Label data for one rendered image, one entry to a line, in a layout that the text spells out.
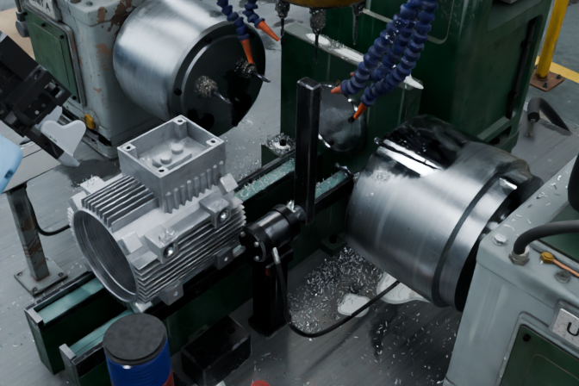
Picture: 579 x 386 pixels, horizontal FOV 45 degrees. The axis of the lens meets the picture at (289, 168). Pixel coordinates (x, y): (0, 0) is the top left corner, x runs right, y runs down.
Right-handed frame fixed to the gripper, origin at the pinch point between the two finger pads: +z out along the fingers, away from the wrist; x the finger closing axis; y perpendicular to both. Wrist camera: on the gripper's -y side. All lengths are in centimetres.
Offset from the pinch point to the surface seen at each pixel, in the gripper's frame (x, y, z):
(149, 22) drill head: 27.4, 29.3, 19.0
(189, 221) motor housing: -13.4, 4.5, 14.1
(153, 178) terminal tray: -9.4, 5.7, 6.7
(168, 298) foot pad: -15.8, -6.0, 18.8
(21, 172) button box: 14.8, -5.8, 9.4
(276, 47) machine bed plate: 49, 60, 76
